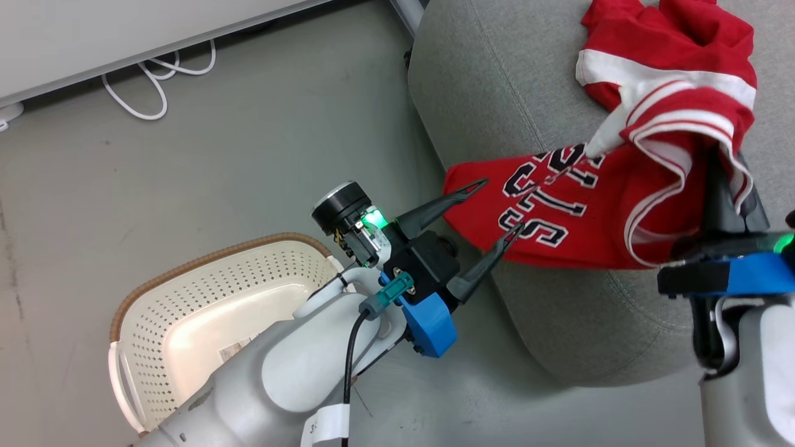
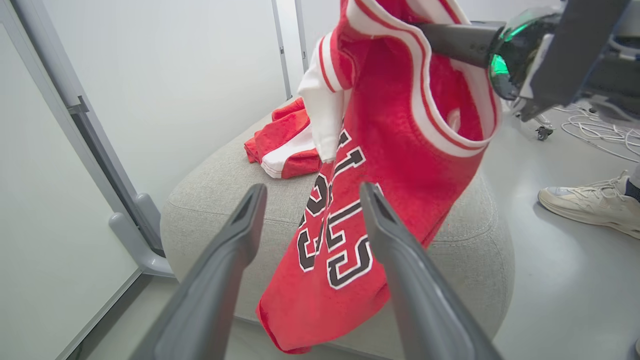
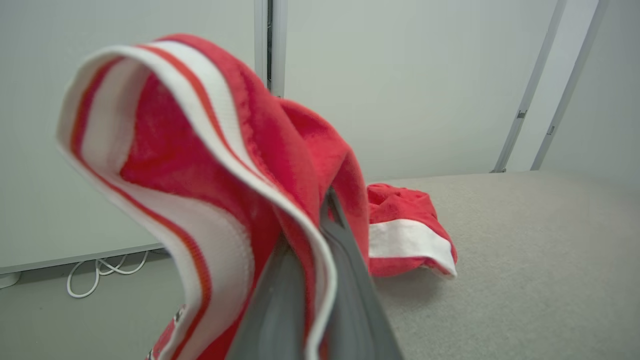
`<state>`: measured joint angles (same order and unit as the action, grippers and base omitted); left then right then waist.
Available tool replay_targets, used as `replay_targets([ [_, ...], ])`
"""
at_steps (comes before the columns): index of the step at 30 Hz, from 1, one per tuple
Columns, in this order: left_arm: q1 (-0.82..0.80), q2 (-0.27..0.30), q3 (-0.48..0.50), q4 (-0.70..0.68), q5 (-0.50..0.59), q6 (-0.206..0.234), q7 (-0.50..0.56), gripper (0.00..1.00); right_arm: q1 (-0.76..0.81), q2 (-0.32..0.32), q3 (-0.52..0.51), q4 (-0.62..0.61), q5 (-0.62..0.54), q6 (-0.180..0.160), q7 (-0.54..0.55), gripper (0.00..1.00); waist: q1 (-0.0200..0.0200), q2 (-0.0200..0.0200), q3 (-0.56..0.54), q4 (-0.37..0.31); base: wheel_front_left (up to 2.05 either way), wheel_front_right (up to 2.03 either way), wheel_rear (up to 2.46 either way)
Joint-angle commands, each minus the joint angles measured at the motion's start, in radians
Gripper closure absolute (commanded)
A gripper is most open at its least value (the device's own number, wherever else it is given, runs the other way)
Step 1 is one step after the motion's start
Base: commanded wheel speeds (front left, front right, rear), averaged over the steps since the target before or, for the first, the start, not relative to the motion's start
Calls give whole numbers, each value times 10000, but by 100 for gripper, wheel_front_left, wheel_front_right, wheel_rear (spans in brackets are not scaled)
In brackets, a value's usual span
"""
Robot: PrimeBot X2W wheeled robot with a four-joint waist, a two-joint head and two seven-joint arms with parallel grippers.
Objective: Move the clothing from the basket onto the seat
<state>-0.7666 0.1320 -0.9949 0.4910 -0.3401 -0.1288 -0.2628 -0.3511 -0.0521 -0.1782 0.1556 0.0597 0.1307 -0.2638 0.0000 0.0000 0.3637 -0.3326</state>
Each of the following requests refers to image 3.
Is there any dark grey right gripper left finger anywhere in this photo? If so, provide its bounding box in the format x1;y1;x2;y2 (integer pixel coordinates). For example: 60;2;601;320
225;235;315;360

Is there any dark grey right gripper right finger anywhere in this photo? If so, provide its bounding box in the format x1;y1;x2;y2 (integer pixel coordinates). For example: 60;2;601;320
319;187;404;360

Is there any white looped power cable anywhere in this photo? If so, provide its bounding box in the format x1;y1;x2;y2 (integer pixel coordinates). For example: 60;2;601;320
66;249;151;300

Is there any red and white jersey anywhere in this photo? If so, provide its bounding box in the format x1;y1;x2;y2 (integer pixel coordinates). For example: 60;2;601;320
55;32;459;360

